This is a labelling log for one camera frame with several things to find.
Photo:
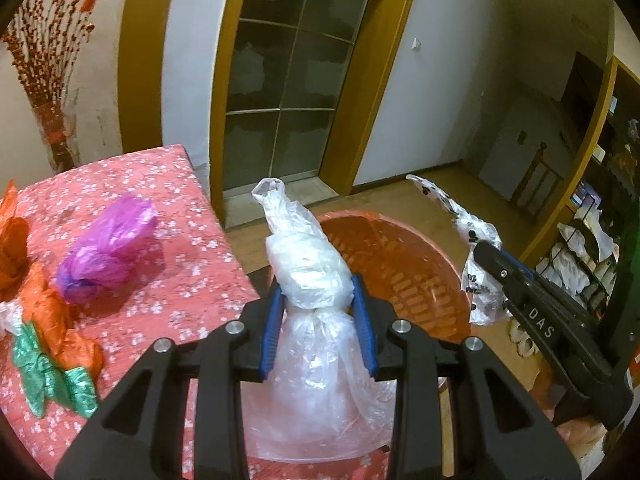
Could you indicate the wall light switch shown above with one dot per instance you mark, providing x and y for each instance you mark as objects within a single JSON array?
[{"x": 416, "y": 44}]

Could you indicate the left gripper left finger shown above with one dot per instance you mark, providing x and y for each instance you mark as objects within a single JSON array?
[{"x": 137, "y": 430}]

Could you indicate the glass sliding door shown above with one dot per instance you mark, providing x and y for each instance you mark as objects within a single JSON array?
[{"x": 289, "y": 63}]

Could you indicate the red floral tablecloth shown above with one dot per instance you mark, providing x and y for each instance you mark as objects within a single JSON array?
[{"x": 185, "y": 283}]

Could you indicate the purple plastic bag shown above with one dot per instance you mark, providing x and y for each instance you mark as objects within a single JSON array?
[{"x": 103, "y": 257}]

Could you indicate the spotted white plastic bag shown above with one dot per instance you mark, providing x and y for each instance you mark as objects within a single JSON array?
[{"x": 488, "y": 303}]

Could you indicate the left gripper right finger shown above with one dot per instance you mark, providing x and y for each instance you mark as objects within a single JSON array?
[{"x": 498, "y": 431}]

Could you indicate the wooden chair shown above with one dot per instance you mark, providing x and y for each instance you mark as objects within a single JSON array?
[{"x": 536, "y": 186}]

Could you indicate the orange plastic bag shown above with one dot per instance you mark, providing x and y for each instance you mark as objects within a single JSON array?
[
  {"x": 54, "y": 320},
  {"x": 14, "y": 236}
]

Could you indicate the red branch vase decoration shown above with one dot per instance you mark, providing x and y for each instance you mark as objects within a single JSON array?
[{"x": 45, "y": 38}]

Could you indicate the orange lined trash basket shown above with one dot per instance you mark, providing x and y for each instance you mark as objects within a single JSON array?
[{"x": 404, "y": 267}]

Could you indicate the teal green plastic bag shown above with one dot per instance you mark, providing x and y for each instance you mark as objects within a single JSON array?
[{"x": 43, "y": 380}]

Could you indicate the cluttered storage shelf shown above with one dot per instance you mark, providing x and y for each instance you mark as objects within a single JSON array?
[{"x": 592, "y": 218}]

